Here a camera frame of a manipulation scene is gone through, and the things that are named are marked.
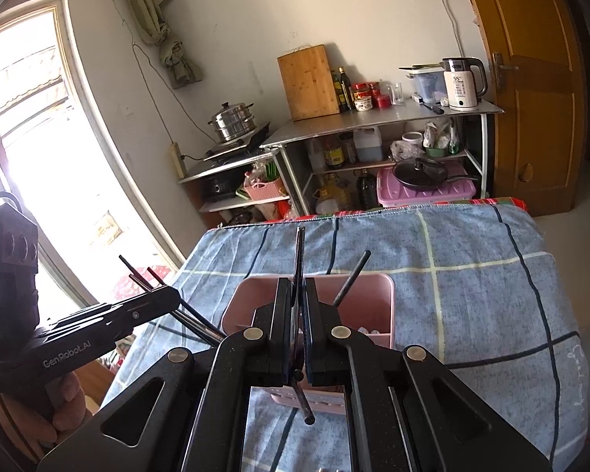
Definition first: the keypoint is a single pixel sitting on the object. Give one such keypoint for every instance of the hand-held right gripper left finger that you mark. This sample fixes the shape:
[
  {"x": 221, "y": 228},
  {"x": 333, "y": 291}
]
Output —
[{"x": 282, "y": 334}]

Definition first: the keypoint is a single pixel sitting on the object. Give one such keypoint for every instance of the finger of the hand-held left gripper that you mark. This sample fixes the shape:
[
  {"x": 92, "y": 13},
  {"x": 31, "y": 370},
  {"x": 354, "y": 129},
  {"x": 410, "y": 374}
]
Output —
[
  {"x": 147, "y": 305},
  {"x": 86, "y": 313}
]

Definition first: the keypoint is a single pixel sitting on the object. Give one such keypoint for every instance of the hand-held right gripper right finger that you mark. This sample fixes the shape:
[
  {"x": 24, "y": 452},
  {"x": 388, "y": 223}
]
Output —
[{"x": 312, "y": 334}]

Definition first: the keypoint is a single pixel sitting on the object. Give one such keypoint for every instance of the black chopstick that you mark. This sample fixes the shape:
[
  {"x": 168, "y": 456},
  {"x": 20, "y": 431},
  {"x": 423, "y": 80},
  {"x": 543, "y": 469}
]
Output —
[
  {"x": 300, "y": 255},
  {"x": 351, "y": 280},
  {"x": 156, "y": 278}
]

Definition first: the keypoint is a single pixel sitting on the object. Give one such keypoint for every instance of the row of chopsticks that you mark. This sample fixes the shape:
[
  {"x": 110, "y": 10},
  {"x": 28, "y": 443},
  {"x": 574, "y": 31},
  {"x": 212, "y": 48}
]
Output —
[{"x": 132, "y": 270}]

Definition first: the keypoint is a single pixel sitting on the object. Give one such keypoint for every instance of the metal chopstick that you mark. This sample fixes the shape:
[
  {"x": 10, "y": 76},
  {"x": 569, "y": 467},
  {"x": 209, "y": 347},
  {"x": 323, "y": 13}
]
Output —
[{"x": 201, "y": 332}]

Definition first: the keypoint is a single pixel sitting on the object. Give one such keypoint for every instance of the pink plastic chopstick basket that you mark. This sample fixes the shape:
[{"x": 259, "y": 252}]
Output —
[{"x": 373, "y": 300}]

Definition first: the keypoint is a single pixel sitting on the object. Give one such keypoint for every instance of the person's left hand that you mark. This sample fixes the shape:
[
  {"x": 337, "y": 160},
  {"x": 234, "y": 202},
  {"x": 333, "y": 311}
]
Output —
[{"x": 69, "y": 398}]

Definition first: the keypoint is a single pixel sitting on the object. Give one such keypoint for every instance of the yellow cooking oil bottle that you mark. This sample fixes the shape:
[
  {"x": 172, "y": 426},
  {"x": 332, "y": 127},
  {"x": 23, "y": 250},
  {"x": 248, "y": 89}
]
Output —
[{"x": 337, "y": 196}]

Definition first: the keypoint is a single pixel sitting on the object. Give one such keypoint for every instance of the small pink woven basket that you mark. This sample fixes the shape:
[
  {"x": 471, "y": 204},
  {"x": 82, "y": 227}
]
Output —
[{"x": 265, "y": 191}]

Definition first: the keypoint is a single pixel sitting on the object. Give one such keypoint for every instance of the beige power strip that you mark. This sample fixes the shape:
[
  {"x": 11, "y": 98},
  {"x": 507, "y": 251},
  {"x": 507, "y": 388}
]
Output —
[{"x": 178, "y": 160}]

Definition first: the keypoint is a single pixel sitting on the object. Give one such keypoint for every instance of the low metal shelf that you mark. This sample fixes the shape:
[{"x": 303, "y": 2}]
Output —
[{"x": 211, "y": 169}]

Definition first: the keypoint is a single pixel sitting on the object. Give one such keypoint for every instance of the dark glass bottle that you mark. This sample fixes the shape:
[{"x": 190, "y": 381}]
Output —
[{"x": 367, "y": 191}]

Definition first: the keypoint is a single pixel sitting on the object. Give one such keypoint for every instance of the blue checked blanket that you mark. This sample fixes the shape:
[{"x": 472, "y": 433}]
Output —
[{"x": 472, "y": 305}]

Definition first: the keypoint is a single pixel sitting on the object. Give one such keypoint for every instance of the arched window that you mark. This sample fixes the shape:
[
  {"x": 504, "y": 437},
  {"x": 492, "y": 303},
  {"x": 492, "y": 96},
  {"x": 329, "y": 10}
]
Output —
[{"x": 39, "y": 157}]

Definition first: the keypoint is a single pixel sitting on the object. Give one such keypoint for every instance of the pink storage box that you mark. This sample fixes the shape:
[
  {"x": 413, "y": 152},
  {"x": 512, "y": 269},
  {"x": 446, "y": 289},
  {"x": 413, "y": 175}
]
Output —
[{"x": 423, "y": 196}]

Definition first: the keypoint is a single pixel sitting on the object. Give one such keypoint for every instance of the black induction cooker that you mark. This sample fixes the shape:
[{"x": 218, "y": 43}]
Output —
[{"x": 236, "y": 150}]

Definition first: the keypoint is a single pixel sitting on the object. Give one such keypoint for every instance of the soy sauce bottle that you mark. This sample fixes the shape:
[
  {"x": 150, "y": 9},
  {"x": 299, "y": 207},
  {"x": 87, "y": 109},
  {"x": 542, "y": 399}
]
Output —
[{"x": 333, "y": 155}]

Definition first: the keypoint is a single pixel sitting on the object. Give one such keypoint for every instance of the black frying pan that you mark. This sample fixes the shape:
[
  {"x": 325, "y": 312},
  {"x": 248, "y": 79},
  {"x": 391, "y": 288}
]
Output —
[{"x": 420, "y": 172}]

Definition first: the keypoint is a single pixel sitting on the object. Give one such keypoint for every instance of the white plastic jerrycan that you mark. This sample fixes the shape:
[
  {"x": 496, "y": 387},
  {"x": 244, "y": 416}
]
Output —
[{"x": 367, "y": 145}]

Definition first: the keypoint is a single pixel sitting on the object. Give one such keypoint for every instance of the steel steamer pot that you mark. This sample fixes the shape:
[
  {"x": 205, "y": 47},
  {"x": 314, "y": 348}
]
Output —
[{"x": 233, "y": 123}]

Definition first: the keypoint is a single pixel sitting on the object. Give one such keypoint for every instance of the white bowl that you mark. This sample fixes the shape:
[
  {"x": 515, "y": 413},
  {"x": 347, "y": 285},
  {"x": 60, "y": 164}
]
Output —
[{"x": 413, "y": 140}]

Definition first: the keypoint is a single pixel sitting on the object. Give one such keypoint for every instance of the metal kitchen shelf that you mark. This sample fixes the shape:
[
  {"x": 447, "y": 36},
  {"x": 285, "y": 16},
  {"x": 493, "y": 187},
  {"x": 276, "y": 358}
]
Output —
[{"x": 373, "y": 120}]

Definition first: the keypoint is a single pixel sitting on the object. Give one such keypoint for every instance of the red patterned blanket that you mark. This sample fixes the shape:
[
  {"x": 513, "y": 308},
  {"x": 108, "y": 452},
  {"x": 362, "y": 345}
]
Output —
[{"x": 496, "y": 202}]

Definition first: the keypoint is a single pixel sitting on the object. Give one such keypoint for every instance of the red tin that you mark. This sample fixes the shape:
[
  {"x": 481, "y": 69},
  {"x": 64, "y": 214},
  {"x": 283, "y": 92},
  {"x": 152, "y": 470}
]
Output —
[{"x": 382, "y": 101}]

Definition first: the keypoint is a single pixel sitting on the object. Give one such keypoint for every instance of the dark oil bottle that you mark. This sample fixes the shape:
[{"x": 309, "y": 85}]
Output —
[{"x": 345, "y": 91}]

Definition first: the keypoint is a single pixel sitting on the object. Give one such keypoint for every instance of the red jar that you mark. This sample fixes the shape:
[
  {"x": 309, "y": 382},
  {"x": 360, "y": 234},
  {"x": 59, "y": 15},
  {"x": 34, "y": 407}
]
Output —
[{"x": 360, "y": 91}]

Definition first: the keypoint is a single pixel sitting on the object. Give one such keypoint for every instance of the bamboo cutting board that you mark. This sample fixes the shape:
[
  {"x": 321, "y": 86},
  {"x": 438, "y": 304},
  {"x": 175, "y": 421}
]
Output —
[{"x": 307, "y": 83}]

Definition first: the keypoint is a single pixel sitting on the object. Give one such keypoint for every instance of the glass mug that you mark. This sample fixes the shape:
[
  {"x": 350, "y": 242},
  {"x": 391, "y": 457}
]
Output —
[{"x": 396, "y": 94}]

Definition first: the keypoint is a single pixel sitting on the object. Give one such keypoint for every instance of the black kitchen knife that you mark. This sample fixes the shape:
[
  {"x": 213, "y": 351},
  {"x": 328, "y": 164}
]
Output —
[{"x": 432, "y": 107}]

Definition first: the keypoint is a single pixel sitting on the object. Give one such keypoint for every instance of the water filter jug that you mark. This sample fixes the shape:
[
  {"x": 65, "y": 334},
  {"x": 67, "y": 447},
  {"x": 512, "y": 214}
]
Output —
[{"x": 427, "y": 83}]

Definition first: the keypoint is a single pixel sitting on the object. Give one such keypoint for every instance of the hanging curtain cloth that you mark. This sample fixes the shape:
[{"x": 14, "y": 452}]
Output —
[{"x": 152, "y": 19}]

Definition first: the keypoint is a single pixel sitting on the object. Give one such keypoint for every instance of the white electric kettle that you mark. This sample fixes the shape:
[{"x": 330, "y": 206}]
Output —
[{"x": 462, "y": 86}]

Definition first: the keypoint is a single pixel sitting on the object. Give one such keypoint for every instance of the wooden door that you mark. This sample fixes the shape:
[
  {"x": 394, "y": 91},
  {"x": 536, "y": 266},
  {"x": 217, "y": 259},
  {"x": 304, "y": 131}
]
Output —
[{"x": 531, "y": 108}]

